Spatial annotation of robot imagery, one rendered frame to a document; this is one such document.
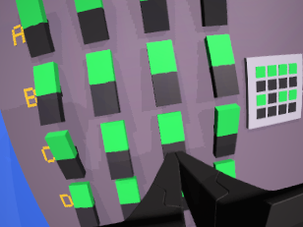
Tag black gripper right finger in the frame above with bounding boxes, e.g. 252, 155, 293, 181
175, 150, 303, 227

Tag grey switch panel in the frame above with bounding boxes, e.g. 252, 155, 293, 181
0, 0, 303, 227

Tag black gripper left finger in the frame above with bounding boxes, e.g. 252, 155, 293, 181
94, 152, 187, 227

